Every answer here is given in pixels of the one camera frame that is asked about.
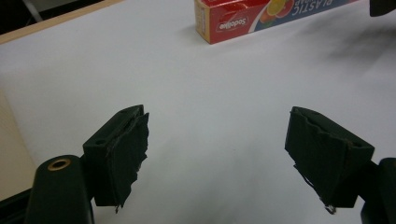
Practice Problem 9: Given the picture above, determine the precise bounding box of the red plastic wrap box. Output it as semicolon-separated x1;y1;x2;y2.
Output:
194;0;360;45

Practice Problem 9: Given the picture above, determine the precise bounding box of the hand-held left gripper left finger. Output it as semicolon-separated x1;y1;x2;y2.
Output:
82;105;150;215

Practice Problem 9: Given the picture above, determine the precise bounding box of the grey metal stand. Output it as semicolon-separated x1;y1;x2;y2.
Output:
21;0;44;23

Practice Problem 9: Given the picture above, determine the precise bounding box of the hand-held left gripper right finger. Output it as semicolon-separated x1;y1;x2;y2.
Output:
284;105;375;215

